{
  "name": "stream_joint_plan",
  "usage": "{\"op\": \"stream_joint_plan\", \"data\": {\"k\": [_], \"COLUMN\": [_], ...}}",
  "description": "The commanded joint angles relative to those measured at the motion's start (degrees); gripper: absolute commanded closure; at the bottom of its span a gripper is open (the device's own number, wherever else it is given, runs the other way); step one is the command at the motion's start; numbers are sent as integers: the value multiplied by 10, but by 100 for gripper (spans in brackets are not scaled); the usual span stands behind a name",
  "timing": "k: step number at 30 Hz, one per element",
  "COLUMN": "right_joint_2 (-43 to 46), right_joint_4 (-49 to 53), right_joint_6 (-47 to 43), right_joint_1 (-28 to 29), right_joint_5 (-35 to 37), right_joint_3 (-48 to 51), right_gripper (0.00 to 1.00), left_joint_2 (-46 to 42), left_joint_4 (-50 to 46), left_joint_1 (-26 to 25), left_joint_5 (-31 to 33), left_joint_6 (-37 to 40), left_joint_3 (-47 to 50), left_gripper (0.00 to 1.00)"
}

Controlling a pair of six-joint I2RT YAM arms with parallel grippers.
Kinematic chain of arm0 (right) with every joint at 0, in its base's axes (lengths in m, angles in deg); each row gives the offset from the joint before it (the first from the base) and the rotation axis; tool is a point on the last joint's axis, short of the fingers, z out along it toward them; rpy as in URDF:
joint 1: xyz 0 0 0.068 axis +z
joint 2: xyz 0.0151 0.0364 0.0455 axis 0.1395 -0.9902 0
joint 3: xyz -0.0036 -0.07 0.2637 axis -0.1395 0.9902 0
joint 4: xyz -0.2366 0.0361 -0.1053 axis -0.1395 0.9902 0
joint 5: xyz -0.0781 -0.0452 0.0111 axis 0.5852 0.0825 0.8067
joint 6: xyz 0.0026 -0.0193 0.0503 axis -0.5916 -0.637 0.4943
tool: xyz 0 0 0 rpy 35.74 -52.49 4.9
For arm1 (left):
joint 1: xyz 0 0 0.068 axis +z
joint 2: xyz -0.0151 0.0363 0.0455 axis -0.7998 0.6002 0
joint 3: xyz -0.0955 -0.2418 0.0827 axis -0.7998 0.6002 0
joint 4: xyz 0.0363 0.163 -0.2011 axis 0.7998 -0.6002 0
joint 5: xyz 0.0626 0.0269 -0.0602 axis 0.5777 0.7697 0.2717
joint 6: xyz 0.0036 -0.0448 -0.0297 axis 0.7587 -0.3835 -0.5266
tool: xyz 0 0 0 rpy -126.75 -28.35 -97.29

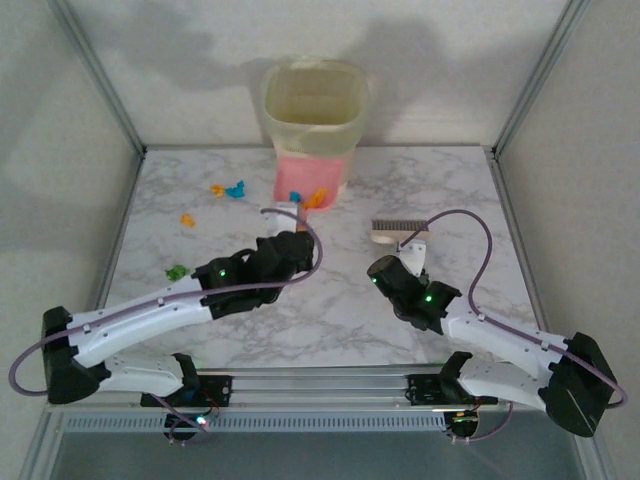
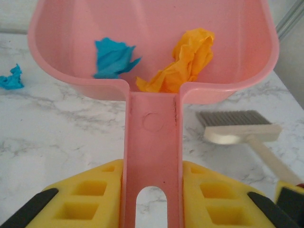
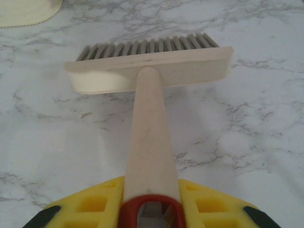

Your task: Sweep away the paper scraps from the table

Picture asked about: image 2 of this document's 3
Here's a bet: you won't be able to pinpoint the orange paper scrap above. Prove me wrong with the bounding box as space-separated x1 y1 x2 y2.
135 28 216 94

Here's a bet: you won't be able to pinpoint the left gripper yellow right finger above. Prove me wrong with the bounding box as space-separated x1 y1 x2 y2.
182 160 300 228

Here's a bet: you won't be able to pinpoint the pink plastic dustpan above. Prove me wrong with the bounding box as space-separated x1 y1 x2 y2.
28 0 280 228

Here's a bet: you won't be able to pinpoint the aluminium frame post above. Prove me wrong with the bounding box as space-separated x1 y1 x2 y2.
276 0 304 40

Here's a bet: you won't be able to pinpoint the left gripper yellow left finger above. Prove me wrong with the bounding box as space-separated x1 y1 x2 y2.
0 159 124 228

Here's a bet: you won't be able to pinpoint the cream hand brush grey bristles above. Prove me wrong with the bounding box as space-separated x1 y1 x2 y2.
195 109 302 186

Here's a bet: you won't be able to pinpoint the blue paper scrap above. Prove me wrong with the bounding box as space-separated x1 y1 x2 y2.
93 37 143 79
0 63 25 90

